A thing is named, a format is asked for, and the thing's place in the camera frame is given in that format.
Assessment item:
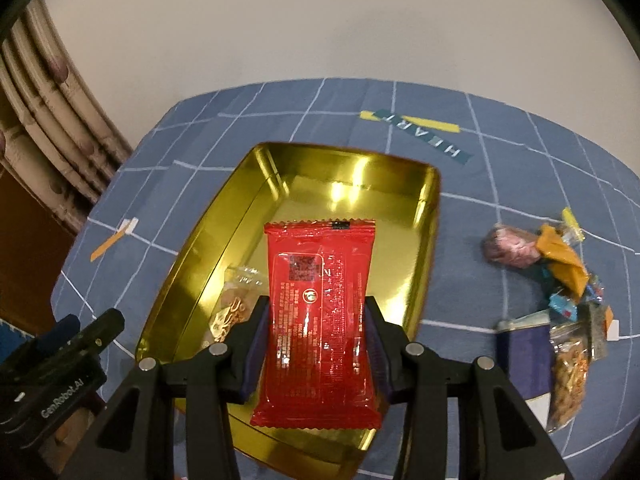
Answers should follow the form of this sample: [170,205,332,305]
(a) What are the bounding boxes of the pink brown cake packet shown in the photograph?
[482,224,542,269]

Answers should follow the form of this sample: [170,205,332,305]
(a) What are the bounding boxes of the blue grid tablecloth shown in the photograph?
[51,79,639,479]

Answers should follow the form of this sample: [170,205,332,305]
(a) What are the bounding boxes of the small teal candy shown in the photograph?
[548,292,578,322]

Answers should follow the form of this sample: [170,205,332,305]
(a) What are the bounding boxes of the navy blue snack packet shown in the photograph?
[496,310,553,400]

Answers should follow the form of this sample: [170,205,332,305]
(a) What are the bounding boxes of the gold toffee tin box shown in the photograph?
[134,141,443,479]

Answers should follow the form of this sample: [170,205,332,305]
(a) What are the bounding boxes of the grey sesame bar packet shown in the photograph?
[579,301,608,362]

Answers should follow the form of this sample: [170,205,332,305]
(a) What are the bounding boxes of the yellow wrapped candy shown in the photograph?
[560,207,585,245]

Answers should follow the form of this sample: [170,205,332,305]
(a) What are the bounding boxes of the red snack packet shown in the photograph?
[250,219,382,430]

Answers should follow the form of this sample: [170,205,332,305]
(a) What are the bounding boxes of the fried twist snack bag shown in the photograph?
[547,322,590,434]

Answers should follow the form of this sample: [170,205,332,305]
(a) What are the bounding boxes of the blue wrapped candy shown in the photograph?
[582,273,604,304]

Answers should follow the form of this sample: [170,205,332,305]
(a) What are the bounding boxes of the orange snack packet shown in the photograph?
[536,224,589,301]

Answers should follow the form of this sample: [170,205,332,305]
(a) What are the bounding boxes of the beige patterned curtain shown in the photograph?
[0,0,131,233]

